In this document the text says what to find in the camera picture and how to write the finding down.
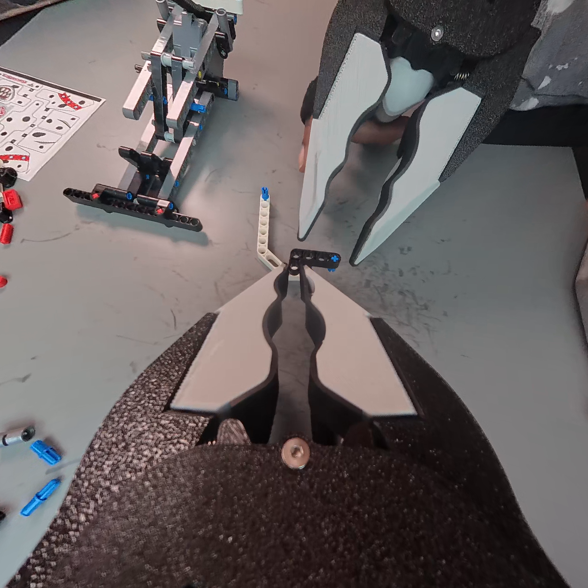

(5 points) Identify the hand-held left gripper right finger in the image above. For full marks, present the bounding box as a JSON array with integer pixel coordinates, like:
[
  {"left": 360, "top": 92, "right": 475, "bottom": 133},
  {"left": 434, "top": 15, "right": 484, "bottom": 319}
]
[{"left": 299, "top": 266, "right": 419, "bottom": 418}]

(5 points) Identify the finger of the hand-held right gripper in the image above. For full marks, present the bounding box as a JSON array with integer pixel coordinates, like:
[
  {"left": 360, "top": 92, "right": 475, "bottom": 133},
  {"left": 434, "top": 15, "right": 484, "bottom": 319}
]
[
  {"left": 349, "top": 86, "right": 483, "bottom": 268},
  {"left": 297, "top": 32, "right": 392, "bottom": 243}
]

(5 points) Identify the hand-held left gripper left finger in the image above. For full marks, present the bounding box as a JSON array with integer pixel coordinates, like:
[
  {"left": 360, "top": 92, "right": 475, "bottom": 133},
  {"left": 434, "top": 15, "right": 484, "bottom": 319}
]
[{"left": 169, "top": 267, "right": 292, "bottom": 414}]

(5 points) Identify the black angled toy beam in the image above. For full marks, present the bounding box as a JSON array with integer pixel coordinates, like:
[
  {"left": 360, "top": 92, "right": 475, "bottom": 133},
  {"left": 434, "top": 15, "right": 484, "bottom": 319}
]
[{"left": 288, "top": 248, "right": 342, "bottom": 273}]

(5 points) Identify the white angled toy beam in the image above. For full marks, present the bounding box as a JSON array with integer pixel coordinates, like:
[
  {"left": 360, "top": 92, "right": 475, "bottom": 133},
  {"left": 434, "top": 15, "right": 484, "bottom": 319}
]
[{"left": 256, "top": 193, "right": 297, "bottom": 282}]

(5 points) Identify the grey black toy truck chassis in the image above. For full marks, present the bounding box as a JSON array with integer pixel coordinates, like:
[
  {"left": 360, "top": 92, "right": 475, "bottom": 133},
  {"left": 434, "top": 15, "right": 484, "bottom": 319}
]
[{"left": 63, "top": 0, "right": 240, "bottom": 233}]

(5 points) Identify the person's right forearm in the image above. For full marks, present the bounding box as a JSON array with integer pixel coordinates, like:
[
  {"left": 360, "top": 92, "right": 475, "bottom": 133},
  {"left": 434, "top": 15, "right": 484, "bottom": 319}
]
[{"left": 507, "top": 0, "right": 588, "bottom": 112}]

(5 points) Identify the grey desk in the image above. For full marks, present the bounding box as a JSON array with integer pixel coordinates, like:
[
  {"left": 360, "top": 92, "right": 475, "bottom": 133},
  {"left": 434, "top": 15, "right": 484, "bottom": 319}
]
[{"left": 0, "top": 0, "right": 588, "bottom": 588}]

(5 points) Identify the grey connector pin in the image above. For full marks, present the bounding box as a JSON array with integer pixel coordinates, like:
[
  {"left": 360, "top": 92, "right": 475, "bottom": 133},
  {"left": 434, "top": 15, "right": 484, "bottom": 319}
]
[{"left": 0, "top": 426, "right": 36, "bottom": 447}]

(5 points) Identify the pile of red white pieces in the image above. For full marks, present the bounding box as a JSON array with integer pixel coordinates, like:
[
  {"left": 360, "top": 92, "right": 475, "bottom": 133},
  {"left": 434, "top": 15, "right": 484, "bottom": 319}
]
[{"left": 0, "top": 166, "right": 25, "bottom": 289}]

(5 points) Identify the white sticker sheet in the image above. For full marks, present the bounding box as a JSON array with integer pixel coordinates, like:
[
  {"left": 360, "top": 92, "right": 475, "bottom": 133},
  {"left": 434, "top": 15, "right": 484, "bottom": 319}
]
[{"left": 0, "top": 66, "right": 106, "bottom": 182}]

